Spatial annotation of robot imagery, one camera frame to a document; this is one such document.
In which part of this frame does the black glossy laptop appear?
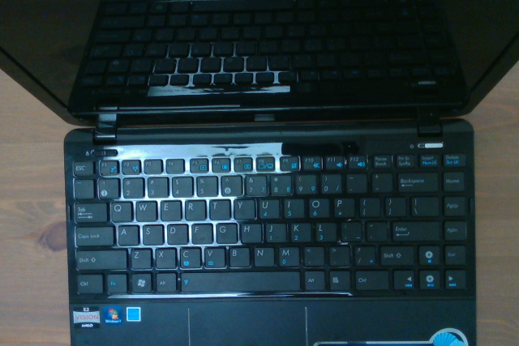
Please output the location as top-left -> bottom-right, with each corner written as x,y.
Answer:
0,0 -> 519,346

